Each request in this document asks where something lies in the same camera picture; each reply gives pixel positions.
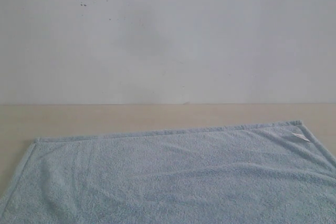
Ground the light blue terry towel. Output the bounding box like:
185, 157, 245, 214
1, 121, 335, 223

